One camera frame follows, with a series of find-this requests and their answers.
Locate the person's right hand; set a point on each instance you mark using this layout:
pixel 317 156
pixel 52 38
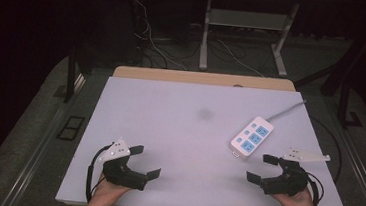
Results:
pixel 299 205

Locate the person's left hand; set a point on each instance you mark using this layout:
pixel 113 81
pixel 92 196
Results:
pixel 106 193

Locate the black floor socket frame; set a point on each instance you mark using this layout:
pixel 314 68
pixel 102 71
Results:
pixel 71 127

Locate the white power strip blue sockets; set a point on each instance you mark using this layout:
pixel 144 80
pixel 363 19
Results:
pixel 251 138

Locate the grey metal desk frame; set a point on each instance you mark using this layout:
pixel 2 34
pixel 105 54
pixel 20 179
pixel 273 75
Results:
pixel 245 19

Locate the black metal stand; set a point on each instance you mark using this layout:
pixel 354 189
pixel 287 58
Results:
pixel 71 73
pixel 345 103

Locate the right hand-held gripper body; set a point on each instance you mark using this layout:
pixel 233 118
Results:
pixel 289 182

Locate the light wooden table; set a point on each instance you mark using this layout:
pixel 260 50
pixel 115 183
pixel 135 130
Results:
pixel 203 78

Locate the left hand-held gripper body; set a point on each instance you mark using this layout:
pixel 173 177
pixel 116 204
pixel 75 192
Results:
pixel 121 174

